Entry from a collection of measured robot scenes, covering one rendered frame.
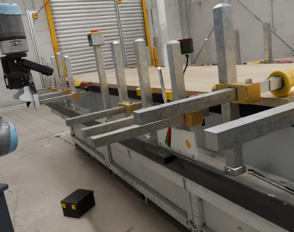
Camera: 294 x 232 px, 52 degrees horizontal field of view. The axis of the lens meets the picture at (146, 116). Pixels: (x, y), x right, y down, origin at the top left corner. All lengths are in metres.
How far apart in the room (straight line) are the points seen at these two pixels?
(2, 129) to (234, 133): 1.18
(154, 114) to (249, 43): 9.14
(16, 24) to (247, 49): 8.99
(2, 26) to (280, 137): 0.98
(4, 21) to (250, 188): 0.91
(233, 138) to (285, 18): 8.66
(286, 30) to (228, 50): 8.25
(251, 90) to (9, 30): 0.78
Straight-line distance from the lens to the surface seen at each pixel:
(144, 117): 0.66
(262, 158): 1.14
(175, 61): 1.04
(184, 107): 0.71
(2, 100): 8.77
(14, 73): 1.12
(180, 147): 1.10
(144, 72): 1.26
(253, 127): 0.50
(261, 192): 0.84
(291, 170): 1.08
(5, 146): 1.48
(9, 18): 1.13
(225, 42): 0.84
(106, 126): 1.17
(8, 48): 1.12
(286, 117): 0.55
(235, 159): 0.91
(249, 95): 0.80
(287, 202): 0.80
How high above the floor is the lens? 1.09
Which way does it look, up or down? 12 degrees down
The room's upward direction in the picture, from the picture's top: 8 degrees counter-clockwise
